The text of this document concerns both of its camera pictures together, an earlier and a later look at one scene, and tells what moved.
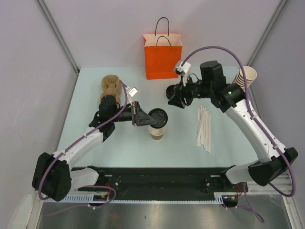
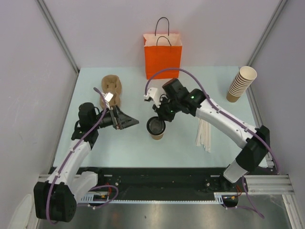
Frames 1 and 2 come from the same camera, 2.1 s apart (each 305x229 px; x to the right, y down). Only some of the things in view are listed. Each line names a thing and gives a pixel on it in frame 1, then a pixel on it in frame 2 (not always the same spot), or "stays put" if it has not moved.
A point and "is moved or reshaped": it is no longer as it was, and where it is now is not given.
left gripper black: (140, 118) → (118, 118)
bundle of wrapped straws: (204, 131) stays put
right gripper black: (182, 91) → (161, 114)
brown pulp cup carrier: (111, 85) stays put
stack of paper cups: (250, 74) stays put
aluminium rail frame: (283, 183) stays put
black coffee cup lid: (160, 116) is moved or reshaped
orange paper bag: (163, 51) stays put
